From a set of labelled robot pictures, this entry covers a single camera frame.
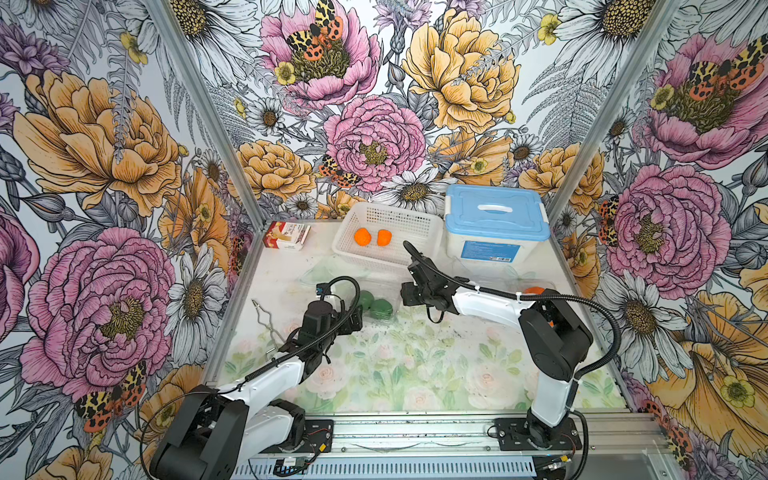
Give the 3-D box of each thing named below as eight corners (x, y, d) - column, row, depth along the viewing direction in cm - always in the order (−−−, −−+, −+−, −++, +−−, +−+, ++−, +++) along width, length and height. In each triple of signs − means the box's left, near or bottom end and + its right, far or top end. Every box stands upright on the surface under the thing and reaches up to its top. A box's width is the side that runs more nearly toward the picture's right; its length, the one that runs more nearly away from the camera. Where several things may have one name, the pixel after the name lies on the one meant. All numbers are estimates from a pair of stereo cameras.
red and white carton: (262, 248, 115) (259, 241, 112) (273, 227, 122) (270, 220, 119) (302, 251, 114) (300, 245, 111) (310, 230, 121) (309, 223, 118)
